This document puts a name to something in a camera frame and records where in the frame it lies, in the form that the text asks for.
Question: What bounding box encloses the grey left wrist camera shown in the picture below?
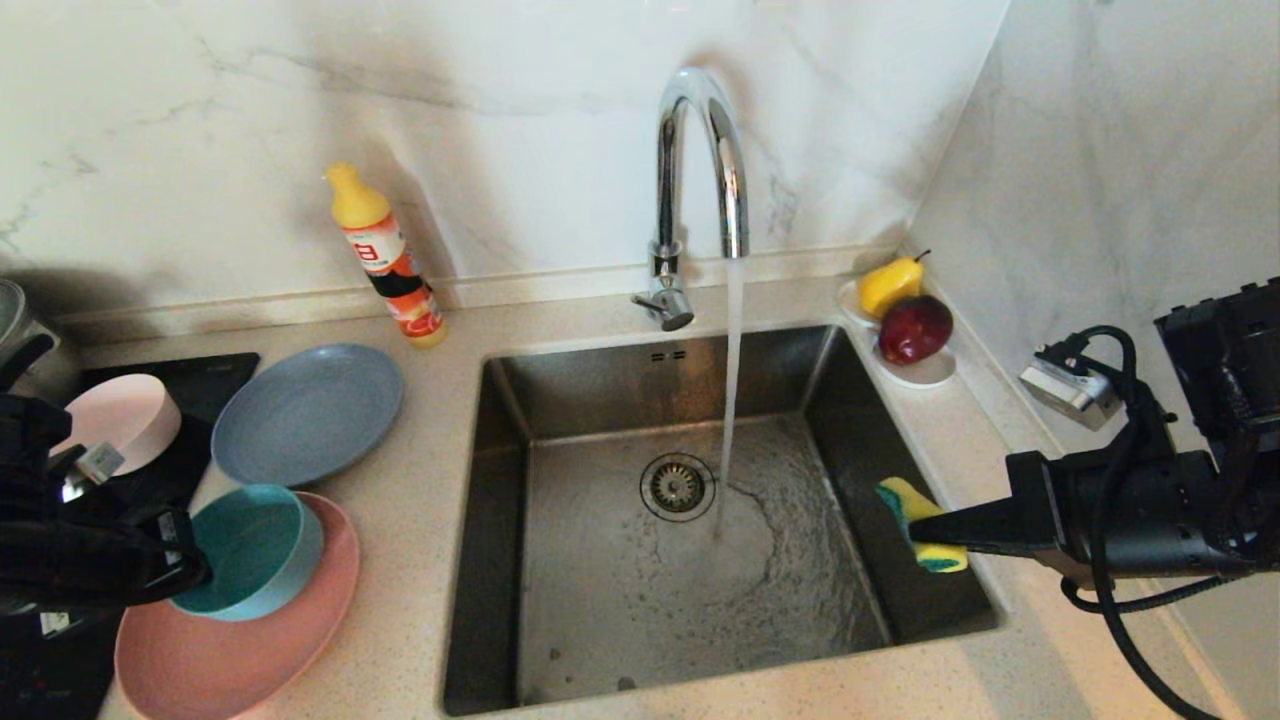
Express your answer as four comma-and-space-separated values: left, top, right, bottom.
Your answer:
58, 440, 127, 503

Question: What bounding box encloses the pink bowl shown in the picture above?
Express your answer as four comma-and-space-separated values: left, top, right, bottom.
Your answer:
50, 373, 184, 479

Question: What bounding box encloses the pink plate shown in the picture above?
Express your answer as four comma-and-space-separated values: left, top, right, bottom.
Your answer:
113, 491, 362, 720

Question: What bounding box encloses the yellow pear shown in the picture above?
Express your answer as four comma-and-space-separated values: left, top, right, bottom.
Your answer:
858, 250, 931, 319

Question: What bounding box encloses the round metal drain strainer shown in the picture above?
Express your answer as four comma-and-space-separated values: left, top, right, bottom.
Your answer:
640, 452, 717, 523

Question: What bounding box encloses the steel cooking pot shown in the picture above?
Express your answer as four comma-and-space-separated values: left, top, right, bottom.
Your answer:
0, 278, 83, 403

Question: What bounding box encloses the small white fruit dish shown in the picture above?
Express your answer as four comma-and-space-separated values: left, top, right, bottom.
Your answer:
838, 278, 959, 389

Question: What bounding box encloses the yellow green sponge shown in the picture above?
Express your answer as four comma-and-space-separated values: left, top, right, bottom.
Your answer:
875, 476, 970, 575

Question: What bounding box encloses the teal bowl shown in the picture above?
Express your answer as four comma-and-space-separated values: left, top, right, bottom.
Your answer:
168, 484, 326, 623

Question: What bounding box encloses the black right camera cable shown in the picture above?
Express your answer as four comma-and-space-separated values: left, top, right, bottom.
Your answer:
1038, 324, 1229, 720

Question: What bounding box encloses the chrome gooseneck faucet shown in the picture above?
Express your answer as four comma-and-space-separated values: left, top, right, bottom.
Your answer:
632, 66, 751, 333

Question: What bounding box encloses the orange white dish soap bottle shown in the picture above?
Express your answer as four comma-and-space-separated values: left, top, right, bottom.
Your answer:
324, 163, 449, 349

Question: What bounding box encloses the stainless steel sink basin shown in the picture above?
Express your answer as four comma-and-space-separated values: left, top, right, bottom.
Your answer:
444, 322, 1007, 717

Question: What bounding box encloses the dark red apple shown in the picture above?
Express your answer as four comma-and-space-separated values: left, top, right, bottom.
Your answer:
878, 294, 955, 365

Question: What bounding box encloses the running water stream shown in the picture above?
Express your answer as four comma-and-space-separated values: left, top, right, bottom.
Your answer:
714, 255, 748, 539

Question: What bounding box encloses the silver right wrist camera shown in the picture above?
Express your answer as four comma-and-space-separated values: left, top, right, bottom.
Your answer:
1019, 345, 1122, 432

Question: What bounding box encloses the black induction cooktop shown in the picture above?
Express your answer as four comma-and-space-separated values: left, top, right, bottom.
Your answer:
0, 352, 262, 720

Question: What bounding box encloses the blue grey plate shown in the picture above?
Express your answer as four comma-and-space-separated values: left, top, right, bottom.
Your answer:
210, 343, 406, 489

